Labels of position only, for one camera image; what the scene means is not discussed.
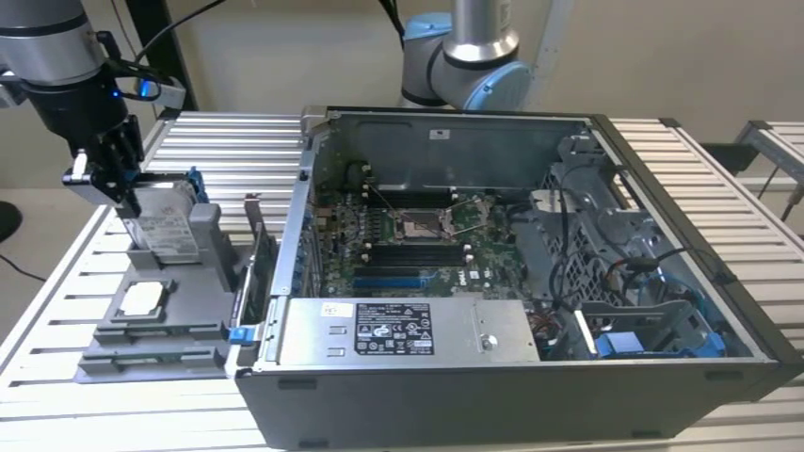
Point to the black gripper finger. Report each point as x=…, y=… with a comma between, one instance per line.
x=100, y=186
x=131, y=179

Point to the hard disk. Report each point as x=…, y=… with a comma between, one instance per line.
x=167, y=226
x=619, y=343

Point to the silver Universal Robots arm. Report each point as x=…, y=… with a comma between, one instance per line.
x=50, y=42

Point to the black round object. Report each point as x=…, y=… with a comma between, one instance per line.
x=7, y=221

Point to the silver CPU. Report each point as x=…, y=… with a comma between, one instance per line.
x=142, y=301

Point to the grey parts rack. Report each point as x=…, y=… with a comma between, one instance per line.
x=188, y=301

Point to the blue case latch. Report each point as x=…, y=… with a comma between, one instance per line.
x=239, y=336

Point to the green RAM stick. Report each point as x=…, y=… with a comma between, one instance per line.
x=144, y=361

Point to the thin metal locking lever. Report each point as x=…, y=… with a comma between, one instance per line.
x=384, y=200

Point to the black RAM slot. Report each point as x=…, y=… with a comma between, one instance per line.
x=420, y=197
x=415, y=247
x=415, y=257
x=415, y=253
x=415, y=189
x=415, y=263

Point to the black expansion slot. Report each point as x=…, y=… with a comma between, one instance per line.
x=392, y=272

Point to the CPU socket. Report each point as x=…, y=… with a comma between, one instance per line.
x=415, y=230

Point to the blue expansion slot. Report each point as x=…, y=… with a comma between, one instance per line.
x=392, y=283

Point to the white black label sticker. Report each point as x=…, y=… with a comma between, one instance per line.
x=440, y=134

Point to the silver power supply unit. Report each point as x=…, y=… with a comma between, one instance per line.
x=452, y=329

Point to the green motherboard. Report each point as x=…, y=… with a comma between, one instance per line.
x=496, y=263

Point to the grey metal drive cage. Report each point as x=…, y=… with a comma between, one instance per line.
x=540, y=245

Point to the open dark grey PC case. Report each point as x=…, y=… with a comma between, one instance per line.
x=440, y=405

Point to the metal slat side table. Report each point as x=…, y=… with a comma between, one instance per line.
x=775, y=136

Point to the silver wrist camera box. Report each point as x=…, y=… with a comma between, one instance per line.
x=170, y=94

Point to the black vertical post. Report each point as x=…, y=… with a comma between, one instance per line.
x=170, y=56

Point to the graphics card with metal bracket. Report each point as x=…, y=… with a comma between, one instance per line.
x=258, y=282

